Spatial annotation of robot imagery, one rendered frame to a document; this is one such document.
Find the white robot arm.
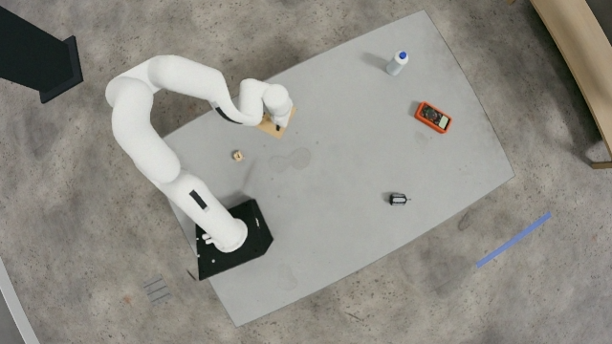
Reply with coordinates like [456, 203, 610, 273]
[105, 55, 291, 252]

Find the orange pocket multimeter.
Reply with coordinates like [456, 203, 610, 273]
[414, 101, 452, 134]

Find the tan square mat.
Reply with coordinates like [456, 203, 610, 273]
[255, 107, 296, 139]

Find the white plastic bottle with blue cap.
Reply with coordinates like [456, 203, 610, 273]
[386, 51, 408, 75]

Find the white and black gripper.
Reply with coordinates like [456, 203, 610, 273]
[271, 98, 293, 132]

